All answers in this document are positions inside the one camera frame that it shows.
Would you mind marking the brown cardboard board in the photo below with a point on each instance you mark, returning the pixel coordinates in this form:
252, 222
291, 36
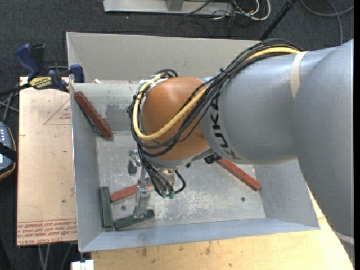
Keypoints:
45, 156

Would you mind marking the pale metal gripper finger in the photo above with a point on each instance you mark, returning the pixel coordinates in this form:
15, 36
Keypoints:
137, 207
144, 204

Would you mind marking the grey metal bin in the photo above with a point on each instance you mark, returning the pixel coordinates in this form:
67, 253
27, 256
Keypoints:
213, 195

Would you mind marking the dark green flat block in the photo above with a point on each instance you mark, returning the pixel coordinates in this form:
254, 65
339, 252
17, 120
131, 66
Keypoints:
132, 221
106, 207

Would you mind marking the red-brown flat block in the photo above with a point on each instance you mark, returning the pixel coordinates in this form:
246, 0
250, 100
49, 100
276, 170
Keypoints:
242, 176
123, 193
92, 114

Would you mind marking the black cylinder on white bracket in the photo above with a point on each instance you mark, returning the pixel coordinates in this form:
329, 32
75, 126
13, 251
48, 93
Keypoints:
213, 159

